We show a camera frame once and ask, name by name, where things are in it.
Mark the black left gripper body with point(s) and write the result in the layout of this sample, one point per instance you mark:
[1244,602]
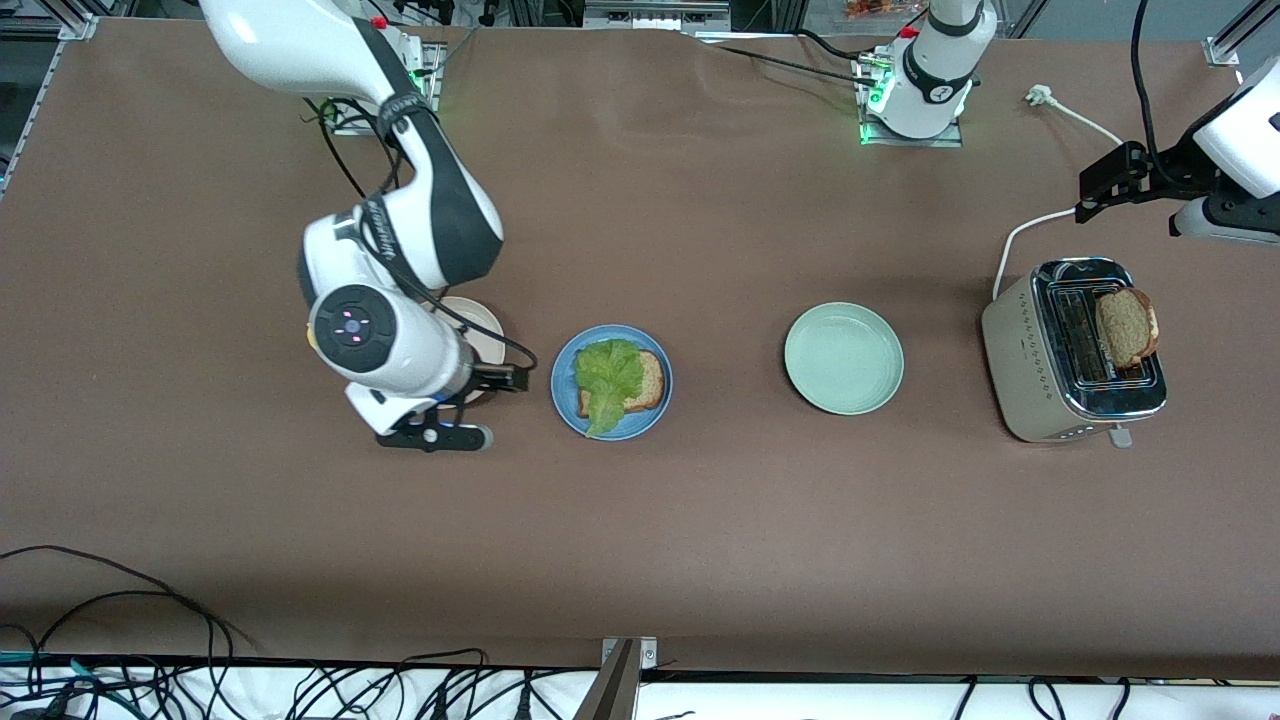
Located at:
[1166,171]

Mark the green lettuce leaf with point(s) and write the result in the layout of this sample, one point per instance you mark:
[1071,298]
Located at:
[605,375]

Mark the brown bread slice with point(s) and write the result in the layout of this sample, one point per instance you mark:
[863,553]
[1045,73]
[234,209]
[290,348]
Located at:
[1125,328]
[652,385]

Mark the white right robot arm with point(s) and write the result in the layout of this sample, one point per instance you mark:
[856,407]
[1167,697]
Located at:
[400,350]

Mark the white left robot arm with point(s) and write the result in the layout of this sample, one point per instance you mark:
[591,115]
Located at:
[930,70]

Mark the beige round plate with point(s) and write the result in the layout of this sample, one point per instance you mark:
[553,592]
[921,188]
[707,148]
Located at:
[485,335]

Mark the blue round plate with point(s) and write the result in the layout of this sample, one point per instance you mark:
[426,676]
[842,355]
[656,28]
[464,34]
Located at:
[562,365]

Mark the green round plate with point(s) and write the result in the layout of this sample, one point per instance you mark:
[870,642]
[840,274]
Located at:
[843,358]

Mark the beige chrome toaster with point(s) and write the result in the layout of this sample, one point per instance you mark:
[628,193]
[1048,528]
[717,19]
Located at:
[1020,360]

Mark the orange packet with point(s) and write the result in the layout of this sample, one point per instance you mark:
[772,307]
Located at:
[870,8]

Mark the grey power strip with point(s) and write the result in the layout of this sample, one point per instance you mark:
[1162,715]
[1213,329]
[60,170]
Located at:
[655,15]

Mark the aluminium frame corner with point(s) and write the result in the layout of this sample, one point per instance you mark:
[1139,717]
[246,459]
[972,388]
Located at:
[1222,48]

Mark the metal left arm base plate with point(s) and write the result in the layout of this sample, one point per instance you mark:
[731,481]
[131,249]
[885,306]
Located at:
[950,142]

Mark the metal table edge bracket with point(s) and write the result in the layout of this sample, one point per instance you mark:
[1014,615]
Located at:
[615,690]

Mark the aluminium frame rail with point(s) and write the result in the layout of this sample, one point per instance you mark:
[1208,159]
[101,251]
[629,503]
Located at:
[38,100]

